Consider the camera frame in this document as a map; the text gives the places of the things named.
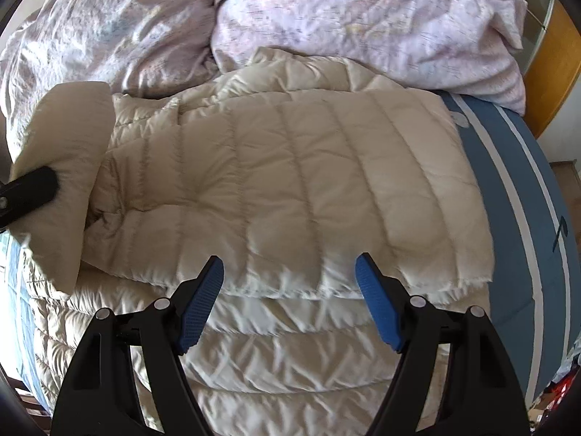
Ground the wooden framed door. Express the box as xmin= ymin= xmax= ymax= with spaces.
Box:
xmin=521 ymin=0 xmax=581 ymax=141

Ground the blue striped bedsheet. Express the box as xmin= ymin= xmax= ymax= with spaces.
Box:
xmin=4 ymin=91 xmax=579 ymax=419

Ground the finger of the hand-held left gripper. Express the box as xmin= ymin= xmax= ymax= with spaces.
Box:
xmin=0 ymin=166 xmax=60 ymax=233

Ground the cream quilted down duvet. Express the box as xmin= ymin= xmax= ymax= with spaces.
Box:
xmin=8 ymin=48 xmax=496 ymax=436

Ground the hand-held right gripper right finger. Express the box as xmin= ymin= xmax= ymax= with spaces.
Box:
xmin=355 ymin=253 xmax=532 ymax=436

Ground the floor clutter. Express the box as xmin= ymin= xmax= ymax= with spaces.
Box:
xmin=531 ymin=359 xmax=581 ymax=436

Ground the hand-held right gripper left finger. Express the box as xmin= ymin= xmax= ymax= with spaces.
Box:
xmin=49 ymin=255 xmax=224 ymax=436

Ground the left lilac pillow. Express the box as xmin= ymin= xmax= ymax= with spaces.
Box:
xmin=0 ymin=0 xmax=529 ymax=166

